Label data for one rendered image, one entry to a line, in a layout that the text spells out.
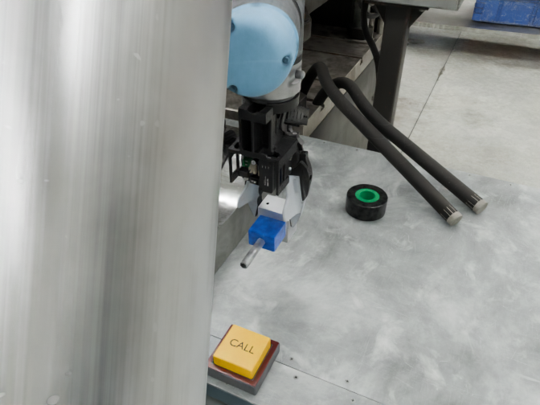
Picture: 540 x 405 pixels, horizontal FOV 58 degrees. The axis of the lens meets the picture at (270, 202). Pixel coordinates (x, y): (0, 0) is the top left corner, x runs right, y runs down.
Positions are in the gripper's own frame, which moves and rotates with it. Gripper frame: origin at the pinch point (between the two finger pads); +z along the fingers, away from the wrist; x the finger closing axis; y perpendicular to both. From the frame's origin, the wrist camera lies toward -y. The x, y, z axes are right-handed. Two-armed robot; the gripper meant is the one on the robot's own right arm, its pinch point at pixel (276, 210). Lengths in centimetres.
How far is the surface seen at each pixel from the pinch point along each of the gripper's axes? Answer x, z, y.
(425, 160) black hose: 16.1, 9.9, -41.3
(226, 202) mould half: -12.5, 6.5, -6.2
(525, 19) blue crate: 38, 63, -366
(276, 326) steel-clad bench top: 4.1, 15.0, 8.6
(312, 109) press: -19, 16, -66
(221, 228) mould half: -10.1, 7.2, -0.2
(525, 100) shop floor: 49, 94, -290
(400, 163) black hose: 11.8, 8.8, -36.0
